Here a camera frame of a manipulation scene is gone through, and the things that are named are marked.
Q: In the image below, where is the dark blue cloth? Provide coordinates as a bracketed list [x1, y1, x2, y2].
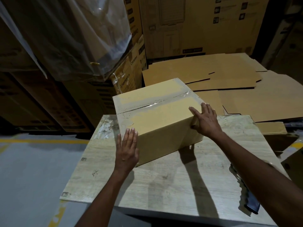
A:
[229, 163, 261, 214]

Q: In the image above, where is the grey metal rack post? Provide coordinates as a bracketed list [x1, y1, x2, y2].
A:
[252, 0, 303, 69]

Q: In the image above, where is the small flat cardboard sheet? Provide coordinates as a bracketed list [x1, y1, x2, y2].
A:
[194, 90, 225, 116]

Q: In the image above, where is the dark printed cardboard carton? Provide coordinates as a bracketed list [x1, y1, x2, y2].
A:
[0, 71, 93, 134]
[63, 79, 119, 128]

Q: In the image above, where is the taped brown cardboard box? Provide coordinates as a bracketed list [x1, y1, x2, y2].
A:
[112, 78, 204, 167]

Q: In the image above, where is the person's left forearm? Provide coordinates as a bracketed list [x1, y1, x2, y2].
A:
[74, 168, 135, 227]

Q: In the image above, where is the plastic-wrapped stack of cartons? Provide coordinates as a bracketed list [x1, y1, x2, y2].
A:
[0, 0, 133, 82]

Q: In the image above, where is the large printed cardboard carton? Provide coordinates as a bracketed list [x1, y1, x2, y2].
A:
[138, 0, 270, 60]

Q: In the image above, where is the person's left hand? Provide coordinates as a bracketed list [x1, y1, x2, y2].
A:
[114, 128, 140, 175]

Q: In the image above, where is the large flat cardboard sheet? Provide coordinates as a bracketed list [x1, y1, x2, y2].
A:
[218, 70, 303, 123]

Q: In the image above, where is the flat notched cardboard sheet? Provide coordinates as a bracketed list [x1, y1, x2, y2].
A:
[142, 53, 268, 87]

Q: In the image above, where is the person's right hand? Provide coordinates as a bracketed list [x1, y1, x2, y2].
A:
[189, 103, 224, 140]

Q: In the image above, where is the person's right forearm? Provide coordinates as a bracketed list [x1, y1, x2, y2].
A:
[208, 130, 303, 227]

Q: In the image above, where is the narrow printed cardboard carton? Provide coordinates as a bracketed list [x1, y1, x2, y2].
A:
[111, 0, 148, 95]

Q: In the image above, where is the small open cardboard box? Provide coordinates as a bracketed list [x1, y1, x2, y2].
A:
[255, 122, 299, 156]

